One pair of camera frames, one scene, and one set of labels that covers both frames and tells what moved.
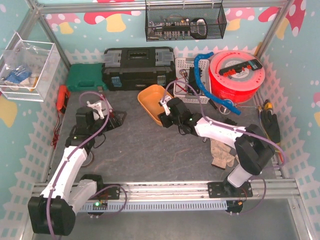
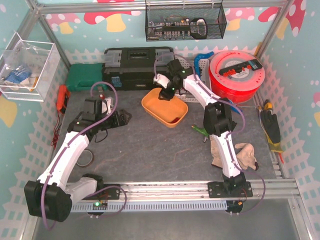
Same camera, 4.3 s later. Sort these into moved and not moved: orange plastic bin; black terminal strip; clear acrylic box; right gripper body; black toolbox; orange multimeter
Moved: right gripper body; orange plastic bin
Not moved: clear acrylic box; black toolbox; black terminal strip; orange multimeter
